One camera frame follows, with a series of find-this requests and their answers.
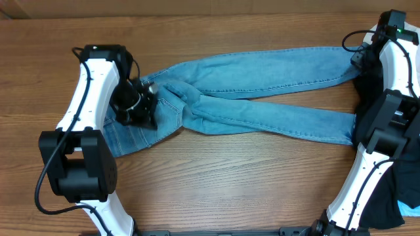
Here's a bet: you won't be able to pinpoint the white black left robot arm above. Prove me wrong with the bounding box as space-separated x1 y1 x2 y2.
34 45 158 235

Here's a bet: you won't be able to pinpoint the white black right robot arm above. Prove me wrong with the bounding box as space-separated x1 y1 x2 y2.
278 9 419 235

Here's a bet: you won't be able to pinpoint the black garment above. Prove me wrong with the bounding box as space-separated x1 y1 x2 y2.
352 67 419 229

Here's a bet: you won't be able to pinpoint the light blue denim jeans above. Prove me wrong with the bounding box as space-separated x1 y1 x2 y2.
104 47 358 157

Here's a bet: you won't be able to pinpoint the white beige garment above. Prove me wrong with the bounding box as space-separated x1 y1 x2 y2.
363 22 420 45

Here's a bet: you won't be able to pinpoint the brown cardboard back panel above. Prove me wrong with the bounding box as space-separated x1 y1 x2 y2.
1 0 419 19

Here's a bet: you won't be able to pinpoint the light blue cloth piece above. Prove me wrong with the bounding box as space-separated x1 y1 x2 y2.
398 201 420 217

